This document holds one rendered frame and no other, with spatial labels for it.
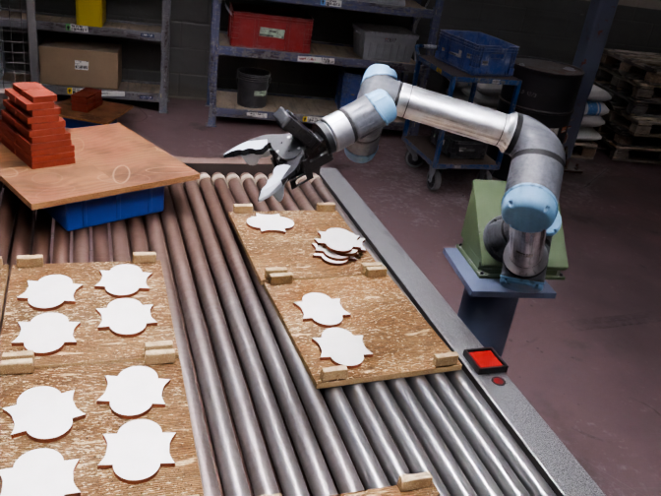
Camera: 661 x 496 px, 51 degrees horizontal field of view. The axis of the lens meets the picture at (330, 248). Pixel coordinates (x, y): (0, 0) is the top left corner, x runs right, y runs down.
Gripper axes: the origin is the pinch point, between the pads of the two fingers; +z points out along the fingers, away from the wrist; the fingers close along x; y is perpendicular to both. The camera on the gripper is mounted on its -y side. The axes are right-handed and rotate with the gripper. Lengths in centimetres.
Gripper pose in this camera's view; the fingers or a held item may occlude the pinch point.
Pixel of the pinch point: (238, 175)
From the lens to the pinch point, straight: 135.7
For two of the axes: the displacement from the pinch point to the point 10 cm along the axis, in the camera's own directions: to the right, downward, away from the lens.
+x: -5.3, -6.4, 5.6
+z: -8.4, 4.9, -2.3
